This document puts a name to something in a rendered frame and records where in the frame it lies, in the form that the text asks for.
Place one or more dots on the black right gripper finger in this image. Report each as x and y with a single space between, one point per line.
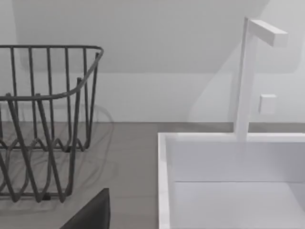
96 213

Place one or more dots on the white sink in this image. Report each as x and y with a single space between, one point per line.
214 167

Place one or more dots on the tall white tap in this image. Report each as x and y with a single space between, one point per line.
245 83

